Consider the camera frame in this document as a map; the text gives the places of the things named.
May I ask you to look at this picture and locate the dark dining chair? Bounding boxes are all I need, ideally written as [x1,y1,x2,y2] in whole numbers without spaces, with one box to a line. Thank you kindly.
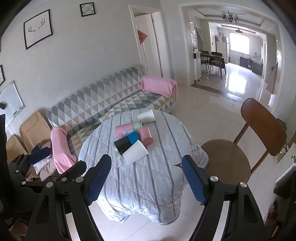
[209,51,226,75]
[199,50,210,70]

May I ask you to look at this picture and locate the table with striped cloth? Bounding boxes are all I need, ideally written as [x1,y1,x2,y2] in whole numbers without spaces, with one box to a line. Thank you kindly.
[78,109,210,225]

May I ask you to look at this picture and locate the brown wooden chair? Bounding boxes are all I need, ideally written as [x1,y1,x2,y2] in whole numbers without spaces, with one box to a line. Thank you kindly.
[200,98,287,186]

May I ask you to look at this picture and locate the blue cup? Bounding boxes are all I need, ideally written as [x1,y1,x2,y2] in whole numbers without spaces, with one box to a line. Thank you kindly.
[127,133,141,146]

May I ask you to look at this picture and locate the whiteboard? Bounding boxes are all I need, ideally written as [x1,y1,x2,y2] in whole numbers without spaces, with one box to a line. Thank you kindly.
[0,81,25,128]

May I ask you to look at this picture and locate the black cup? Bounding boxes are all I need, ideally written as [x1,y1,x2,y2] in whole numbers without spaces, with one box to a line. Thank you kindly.
[114,138,130,154]

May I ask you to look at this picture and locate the black chandelier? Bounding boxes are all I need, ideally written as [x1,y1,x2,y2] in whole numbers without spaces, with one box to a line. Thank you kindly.
[221,10,239,24]

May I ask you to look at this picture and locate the bright window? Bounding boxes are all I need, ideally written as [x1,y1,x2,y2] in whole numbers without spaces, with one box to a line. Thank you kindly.
[229,32,250,53]

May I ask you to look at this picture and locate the white narrow cabinet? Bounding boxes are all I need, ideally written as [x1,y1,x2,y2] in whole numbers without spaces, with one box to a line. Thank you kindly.
[193,52,202,82]

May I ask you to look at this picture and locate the pile of clothes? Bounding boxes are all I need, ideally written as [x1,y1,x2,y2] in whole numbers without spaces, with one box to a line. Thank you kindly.
[25,146,61,181]

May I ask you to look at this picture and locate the white refrigerator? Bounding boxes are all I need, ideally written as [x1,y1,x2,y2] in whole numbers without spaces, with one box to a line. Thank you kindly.
[215,35,228,64]

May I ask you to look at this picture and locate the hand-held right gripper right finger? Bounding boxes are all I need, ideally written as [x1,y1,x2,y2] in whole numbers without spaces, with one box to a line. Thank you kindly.
[181,155,265,241]

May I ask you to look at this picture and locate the wooden dining table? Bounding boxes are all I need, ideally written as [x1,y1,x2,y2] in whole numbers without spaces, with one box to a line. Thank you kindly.
[198,52,226,80]

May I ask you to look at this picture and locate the beige cardboard box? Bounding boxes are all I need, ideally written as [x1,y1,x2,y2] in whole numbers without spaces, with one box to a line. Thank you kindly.
[19,111,52,152]
[6,134,28,163]

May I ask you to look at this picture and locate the white door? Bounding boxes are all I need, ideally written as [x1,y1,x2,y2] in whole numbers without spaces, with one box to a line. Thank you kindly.
[134,12,163,77]

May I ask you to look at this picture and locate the sofa with diamond-pattern cover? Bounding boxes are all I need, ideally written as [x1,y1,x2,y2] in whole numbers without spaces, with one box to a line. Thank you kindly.
[46,66,174,158]

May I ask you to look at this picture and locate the red door ornament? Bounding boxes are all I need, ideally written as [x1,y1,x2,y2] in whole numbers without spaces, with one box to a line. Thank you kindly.
[137,29,148,46]

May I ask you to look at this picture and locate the pink cup with label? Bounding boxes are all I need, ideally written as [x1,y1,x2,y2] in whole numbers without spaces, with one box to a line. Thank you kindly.
[115,124,135,140]

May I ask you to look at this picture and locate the white cup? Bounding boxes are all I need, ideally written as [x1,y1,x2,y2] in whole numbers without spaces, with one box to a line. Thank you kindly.
[122,140,149,164]
[137,110,156,123]

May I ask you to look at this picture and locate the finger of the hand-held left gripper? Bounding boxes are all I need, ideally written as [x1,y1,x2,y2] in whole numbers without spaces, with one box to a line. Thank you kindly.
[54,160,87,186]
[14,147,52,176]

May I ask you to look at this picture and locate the low dark cabinet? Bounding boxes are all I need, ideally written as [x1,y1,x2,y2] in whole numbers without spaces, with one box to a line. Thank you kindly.
[239,56,264,75]

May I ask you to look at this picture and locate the small black framed picture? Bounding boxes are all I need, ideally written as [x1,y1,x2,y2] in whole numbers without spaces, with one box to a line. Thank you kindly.
[80,2,96,17]

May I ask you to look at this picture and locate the pink cloth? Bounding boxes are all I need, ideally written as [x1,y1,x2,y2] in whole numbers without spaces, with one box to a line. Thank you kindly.
[141,75,179,100]
[51,127,77,175]

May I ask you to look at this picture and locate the framed antler picture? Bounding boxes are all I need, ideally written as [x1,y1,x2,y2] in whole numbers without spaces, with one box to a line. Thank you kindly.
[23,9,53,50]

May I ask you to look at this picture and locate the leaning cardboard sheet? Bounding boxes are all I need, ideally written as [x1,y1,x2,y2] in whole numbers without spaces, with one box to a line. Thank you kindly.
[265,62,278,95]

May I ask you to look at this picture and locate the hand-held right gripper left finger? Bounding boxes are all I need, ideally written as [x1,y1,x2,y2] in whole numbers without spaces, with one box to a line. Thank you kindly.
[26,154,112,241]

